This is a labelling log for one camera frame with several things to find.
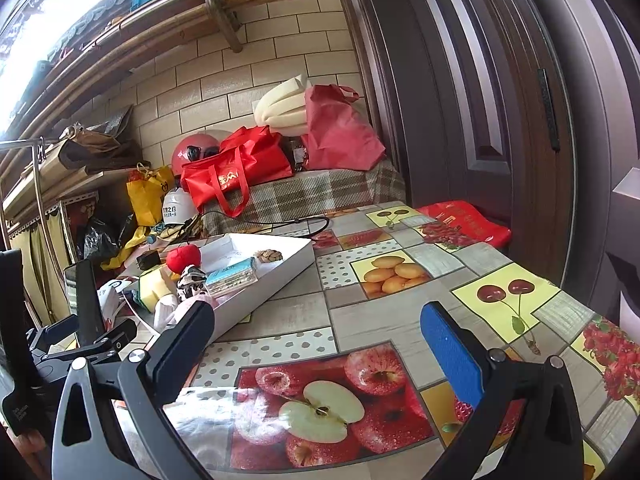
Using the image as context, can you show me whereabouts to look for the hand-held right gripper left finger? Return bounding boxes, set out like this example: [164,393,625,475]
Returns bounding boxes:
[51,300,217,480]

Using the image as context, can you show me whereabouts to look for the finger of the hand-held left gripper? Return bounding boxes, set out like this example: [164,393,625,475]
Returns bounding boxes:
[27,317,76,357]
[40,317,138,376]

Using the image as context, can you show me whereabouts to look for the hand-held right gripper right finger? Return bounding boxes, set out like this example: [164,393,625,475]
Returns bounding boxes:
[419,301,586,480]

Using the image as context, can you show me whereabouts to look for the pink plush toy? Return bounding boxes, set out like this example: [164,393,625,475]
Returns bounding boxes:
[167,295,216,333]

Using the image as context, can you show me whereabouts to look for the teal tissue pack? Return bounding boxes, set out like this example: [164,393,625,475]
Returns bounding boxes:
[204,256,258,297]

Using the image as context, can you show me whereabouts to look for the red plush apple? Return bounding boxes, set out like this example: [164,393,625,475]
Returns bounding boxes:
[166,242,203,275]

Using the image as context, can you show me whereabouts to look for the white foam tray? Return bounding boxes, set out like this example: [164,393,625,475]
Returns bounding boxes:
[150,232,316,343]

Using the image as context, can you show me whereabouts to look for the fruit print tablecloth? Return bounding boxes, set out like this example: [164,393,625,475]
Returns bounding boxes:
[107,200,640,480]

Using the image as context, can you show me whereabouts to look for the yellow sponge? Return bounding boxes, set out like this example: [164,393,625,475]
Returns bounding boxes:
[139,267,180,310]

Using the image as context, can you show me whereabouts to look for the black white patterned cloth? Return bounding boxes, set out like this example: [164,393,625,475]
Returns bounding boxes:
[176,265,208,303]

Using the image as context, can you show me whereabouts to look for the yellow curtain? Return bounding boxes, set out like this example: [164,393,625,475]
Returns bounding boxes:
[7,210,68,326]

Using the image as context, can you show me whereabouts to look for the yellow plastic sheet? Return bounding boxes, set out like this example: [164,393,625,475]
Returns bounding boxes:
[100,225,151,271]

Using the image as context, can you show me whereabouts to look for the black plastic bag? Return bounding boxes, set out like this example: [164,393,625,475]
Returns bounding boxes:
[82,212,138,263]

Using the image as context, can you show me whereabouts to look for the red printed plastic bag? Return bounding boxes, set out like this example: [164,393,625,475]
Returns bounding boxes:
[417,200,512,252]

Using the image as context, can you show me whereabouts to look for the white helmet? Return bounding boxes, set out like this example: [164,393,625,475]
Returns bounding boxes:
[161,186,198,226]

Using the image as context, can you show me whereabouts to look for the yellow shopping bag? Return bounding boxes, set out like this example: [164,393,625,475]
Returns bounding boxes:
[126,162,176,227]

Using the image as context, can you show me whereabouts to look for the wooden shelf boards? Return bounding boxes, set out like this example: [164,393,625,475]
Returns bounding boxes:
[0,160,136,231]

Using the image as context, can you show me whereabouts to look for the chrome rack pole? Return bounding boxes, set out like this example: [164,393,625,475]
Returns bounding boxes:
[0,136,66,321]

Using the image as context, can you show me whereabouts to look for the brown leather bag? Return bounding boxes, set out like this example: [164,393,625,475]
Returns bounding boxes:
[39,125,151,176]

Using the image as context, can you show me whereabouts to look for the red tote bag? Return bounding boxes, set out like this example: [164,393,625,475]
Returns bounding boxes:
[180,126,295,218]

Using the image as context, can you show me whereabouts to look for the pink helmet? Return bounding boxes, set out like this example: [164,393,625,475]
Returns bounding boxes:
[171,130,236,178]

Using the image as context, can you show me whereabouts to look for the plaid covered bench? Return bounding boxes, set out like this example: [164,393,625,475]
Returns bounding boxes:
[200,160,407,236]

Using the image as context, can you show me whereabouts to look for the grey foil sheet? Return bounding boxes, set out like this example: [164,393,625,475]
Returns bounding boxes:
[70,105,135,143]

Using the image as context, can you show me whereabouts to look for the pink red fabric bag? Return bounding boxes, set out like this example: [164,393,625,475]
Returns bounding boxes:
[302,85,388,172]

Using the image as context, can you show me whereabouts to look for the cream foam cushions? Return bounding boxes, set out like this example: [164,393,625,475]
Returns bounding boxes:
[252,72,313,137]

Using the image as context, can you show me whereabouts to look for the brown wooden door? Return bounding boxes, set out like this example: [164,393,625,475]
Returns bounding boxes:
[327,0,640,311]

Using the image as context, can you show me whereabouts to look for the black cable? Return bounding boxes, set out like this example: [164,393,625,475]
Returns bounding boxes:
[200,212,331,238]

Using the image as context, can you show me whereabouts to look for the black door handle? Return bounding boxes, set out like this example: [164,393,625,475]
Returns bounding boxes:
[537,67,561,152]

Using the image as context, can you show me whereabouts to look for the wooden bracket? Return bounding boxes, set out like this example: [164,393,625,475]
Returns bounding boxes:
[202,0,244,54]

